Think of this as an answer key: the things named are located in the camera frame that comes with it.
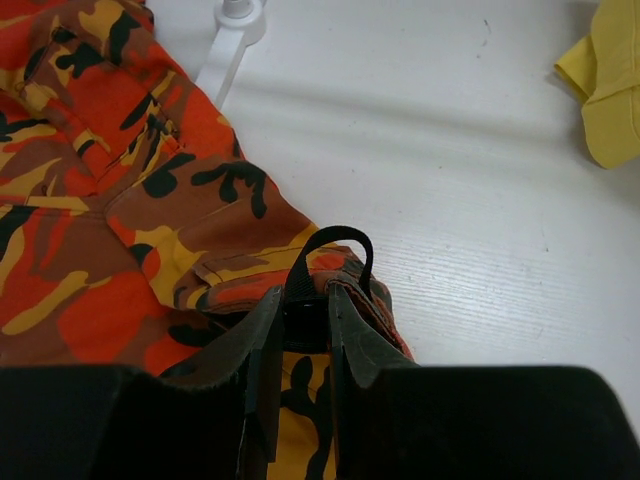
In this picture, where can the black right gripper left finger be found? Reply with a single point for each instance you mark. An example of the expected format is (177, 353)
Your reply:
(212, 416)

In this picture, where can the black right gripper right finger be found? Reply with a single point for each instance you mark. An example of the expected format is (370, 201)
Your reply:
(395, 419)

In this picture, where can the orange camouflage trousers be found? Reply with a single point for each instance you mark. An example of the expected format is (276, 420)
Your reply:
(135, 232)

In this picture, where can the yellow folded cloth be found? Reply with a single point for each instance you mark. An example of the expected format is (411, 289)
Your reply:
(602, 69)

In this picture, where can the white metal clothes rack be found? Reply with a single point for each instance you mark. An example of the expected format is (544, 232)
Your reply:
(239, 24)

